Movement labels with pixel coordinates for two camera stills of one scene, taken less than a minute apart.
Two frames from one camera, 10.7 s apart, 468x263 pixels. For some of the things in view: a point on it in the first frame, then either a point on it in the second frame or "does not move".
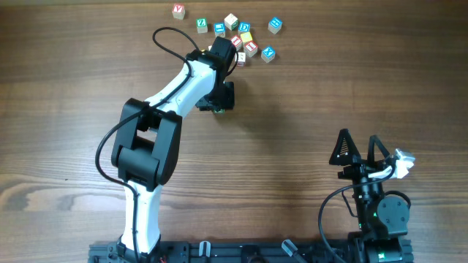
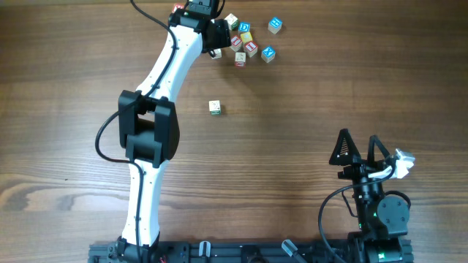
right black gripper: (361, 166) does not move
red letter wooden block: (178, 11) does not move
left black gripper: (228, 102) → (224, 37)
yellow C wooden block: (246, 37) does not move
